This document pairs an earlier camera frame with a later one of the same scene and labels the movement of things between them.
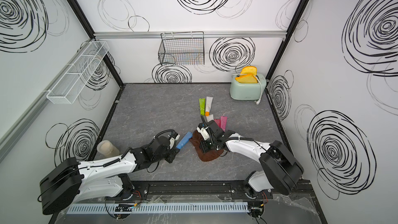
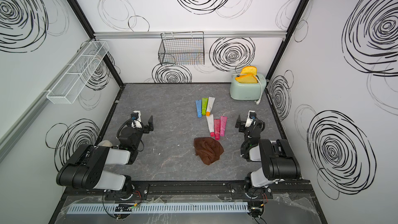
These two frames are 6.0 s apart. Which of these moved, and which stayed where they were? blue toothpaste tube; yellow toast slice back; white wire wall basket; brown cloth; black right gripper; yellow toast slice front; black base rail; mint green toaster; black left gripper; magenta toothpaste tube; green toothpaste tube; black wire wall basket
Moved: black right gripper; blue toothpaste tube; black left gripper; brown cloth
Stayed: green toothpaste tube; yellow toast slice back; mint green toaster; yellow toast slice front; black wire wall basket; black base rail; magenta toothpaste tube; white wire wall basket
